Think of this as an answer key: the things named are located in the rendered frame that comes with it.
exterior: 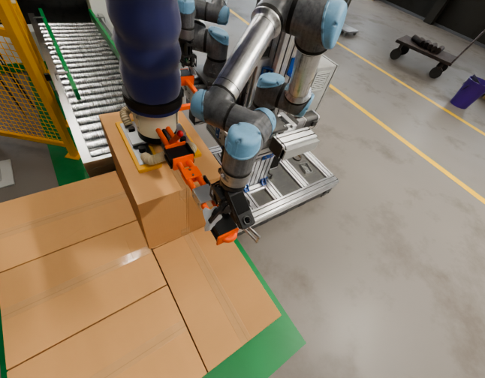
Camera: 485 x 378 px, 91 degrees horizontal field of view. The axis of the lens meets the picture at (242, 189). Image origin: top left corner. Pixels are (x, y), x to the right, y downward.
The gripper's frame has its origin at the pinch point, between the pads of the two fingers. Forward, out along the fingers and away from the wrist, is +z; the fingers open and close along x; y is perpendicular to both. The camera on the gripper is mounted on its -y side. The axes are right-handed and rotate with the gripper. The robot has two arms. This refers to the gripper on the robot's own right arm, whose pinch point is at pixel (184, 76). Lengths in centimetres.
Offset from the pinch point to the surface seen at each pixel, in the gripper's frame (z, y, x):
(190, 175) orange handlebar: 0, 66, -28
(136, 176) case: 15, 46, -42
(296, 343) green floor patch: 110, 138, 16
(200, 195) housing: 0, 76, -28
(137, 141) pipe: 9.1, 31.7, -36.4
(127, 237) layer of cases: 55, 48, -53
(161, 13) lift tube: -41, 40, -25
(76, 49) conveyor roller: 51, -164, -35
